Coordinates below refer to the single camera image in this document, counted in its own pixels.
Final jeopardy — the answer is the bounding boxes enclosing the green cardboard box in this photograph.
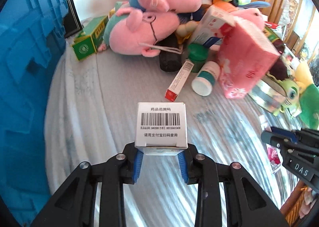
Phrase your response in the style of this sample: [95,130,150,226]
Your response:
[72,16,108,61]

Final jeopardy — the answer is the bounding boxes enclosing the yellow duck plush green hood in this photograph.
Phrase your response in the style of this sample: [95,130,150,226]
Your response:
[274,61,318,130]

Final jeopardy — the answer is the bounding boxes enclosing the small pink pig orange hat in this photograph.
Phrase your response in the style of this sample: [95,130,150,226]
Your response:
[213,0,265,30]

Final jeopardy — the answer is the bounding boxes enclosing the white medicine bottle green band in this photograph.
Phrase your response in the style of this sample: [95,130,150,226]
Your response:
[191,61,221,97]

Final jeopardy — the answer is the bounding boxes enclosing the white red blue carton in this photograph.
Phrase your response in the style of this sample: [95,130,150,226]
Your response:
[189,5,235,48]

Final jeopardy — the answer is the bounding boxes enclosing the red white tube box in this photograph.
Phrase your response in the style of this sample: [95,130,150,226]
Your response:
[164,59,194,102]

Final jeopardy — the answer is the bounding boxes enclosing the light striped bed cover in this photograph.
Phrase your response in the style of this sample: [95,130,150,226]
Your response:
[45,39,301,226]

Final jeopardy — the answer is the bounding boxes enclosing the blue plastic storage crate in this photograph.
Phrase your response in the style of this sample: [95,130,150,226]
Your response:
[1,0,68,226]

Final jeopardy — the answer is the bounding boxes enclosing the black picture frame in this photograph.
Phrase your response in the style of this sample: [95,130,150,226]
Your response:
[63,0,83,38]

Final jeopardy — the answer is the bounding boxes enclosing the green cap bottle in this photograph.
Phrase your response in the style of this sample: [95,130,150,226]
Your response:
[187,43,209,73]

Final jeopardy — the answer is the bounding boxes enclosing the pink pig plush with glasses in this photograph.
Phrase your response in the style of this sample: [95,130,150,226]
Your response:
[98,7,180,57]

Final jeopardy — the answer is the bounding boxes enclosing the blue plastic spoon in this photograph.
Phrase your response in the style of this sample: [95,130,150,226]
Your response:
[238,1,271,9]

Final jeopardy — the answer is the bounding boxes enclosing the white medicine box with barcode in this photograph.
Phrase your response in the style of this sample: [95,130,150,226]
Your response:
[135,102,188,156]

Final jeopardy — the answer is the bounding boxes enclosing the pink tissue pack upright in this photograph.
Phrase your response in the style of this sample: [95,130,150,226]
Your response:
[217,17,280,99]

